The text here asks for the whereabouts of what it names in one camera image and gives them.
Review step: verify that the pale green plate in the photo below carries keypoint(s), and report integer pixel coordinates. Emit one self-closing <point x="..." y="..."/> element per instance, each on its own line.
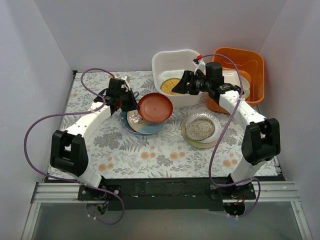
<point x="206" y="143"/>

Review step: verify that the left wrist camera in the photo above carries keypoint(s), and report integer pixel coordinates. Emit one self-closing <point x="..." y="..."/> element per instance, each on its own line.
<point x="125" y="83"/>

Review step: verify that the white plastic bin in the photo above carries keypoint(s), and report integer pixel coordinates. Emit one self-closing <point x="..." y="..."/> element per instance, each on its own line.
<point x="171" y="65"/>

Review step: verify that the aluminium rail frame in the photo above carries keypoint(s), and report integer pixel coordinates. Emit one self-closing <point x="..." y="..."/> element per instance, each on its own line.
<point x="271" y="191"/>

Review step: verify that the red-brown plate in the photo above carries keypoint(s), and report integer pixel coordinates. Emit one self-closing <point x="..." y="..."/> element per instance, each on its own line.
<point x="155" y="107"/>

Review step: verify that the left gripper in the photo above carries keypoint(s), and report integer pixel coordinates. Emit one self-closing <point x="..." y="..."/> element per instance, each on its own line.
<point x="125" y="102"/>

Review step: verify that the teal embossed plate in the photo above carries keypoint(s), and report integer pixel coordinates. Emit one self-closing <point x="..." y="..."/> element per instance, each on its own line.
<point x="123" y="116"/>

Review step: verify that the orange plastic bin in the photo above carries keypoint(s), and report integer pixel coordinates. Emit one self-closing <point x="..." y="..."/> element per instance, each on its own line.
<point x="250" y="65"/>

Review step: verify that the grey-blue mug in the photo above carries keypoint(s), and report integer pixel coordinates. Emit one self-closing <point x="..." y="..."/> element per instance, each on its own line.
<point x="136" y="94"/>

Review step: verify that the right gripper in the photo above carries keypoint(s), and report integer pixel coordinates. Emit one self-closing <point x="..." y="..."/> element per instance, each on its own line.
<point x="189" y="82"/>

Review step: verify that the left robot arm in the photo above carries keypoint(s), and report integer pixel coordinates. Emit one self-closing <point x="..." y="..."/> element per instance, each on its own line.
<point x="68" y="148"/>

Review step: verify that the white round dish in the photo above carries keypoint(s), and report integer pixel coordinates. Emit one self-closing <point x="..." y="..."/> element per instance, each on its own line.
<point x="242" y="81"/>

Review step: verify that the lavender blue plate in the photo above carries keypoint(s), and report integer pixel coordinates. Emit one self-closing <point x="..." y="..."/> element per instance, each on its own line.
<point x="132" y="131"/>

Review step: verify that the speckled grey plate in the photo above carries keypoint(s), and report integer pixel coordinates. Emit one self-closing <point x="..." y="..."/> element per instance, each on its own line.
<point x="200" y="129"/>

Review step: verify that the cream and blue plate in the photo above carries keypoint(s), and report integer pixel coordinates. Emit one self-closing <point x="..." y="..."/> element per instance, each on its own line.
<point x="139" y="124"/>

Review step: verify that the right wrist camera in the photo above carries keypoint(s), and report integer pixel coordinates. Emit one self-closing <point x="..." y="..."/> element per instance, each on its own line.
<point x="200" y="65"/>

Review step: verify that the white square dish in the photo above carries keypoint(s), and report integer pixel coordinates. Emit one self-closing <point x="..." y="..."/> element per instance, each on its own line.
<point x="230" y="76"/>

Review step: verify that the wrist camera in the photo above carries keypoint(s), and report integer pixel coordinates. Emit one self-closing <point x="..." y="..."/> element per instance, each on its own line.
<point x="125" y="83"/>
<point x="200" y="65"/>

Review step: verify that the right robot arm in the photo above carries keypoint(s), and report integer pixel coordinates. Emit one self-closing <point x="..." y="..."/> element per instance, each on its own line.
<point x="261" y="139"/>

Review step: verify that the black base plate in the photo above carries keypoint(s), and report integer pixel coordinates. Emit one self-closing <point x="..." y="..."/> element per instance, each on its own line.
<point x="163" y="194"/>

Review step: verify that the bamboo pattern plate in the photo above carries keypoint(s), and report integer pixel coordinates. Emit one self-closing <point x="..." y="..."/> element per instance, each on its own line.
<point x="168" y="85"/>

